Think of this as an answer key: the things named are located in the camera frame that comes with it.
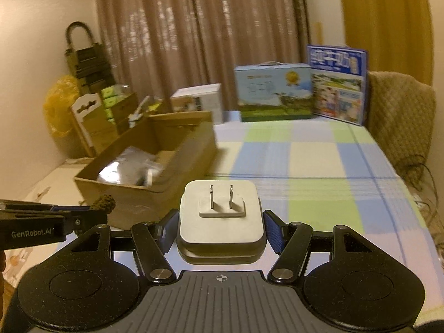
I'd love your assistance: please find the silver foil bag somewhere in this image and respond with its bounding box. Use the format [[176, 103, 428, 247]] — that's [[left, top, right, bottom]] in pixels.
[[97, 147, 163, 186]]

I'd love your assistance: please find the brown cardboard box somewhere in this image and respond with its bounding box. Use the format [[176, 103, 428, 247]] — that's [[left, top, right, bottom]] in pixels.
[[73, 110, 218, 230]]

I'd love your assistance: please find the quilted chair cover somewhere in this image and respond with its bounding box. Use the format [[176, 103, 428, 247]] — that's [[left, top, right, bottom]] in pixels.
[[367, 71, 437, 192]]

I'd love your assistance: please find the stack of green boxes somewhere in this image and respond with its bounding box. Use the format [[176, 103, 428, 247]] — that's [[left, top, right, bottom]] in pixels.
[[100, 85, 133, 119]]

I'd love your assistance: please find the dark blue milk carton box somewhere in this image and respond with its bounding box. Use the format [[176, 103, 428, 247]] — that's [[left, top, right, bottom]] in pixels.
[[307, 44, 369, 126]]

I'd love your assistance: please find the yellow plastic bag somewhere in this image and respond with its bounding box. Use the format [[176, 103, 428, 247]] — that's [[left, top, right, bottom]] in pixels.
[[43, 74, 83, 140]]

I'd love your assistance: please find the white wooden chair back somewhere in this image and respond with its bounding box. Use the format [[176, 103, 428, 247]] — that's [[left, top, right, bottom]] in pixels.
[[71, 93, 105, 157]]

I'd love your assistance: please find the plaid tablecloth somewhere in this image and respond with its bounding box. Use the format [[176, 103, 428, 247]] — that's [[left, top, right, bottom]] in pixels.
[[66, 110, 438, 275]]

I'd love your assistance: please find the light blue milk carton box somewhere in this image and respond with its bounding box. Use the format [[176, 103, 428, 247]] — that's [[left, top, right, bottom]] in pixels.
[[233, 61, 313, 123]]

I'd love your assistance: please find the yellow curtain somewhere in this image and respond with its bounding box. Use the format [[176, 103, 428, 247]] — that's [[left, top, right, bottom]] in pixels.
[[337, 0, 435, 86]]

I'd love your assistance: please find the white charger plug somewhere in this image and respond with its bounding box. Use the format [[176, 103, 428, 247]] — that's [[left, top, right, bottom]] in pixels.
[[176, 179, 268, 265]]

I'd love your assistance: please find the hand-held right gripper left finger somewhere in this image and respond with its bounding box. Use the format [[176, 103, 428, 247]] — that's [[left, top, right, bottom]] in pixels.
[[60, 209, 180, 284]]

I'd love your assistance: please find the white cardboard box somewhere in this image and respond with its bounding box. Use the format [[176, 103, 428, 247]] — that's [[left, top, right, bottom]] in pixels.
[[170, 83, 224, 126]]

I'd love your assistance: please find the brown curtain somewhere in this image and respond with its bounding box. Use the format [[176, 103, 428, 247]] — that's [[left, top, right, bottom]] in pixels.
[[95, 0, 312, 112]]

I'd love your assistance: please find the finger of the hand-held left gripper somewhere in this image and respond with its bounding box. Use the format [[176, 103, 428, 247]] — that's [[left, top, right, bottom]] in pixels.
[[0, 199, 94, 216], [62, 210, 109, 236]]

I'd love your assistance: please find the black folding cart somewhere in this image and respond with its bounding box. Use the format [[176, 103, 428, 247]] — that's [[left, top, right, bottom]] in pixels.
[[64, 21, 116, 88]]

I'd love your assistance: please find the brown hair scrunchie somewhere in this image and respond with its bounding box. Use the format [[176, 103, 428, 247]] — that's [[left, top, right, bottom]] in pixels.
[[90, 194, 117, 213]]

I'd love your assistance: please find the tangle of cables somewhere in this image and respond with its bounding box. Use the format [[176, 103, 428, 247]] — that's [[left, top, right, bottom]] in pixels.
[[412, 162, 444, 261]]

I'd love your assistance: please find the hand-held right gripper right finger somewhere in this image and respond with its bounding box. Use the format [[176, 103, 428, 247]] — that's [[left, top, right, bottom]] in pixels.
[[263, 210, 382, 284]]

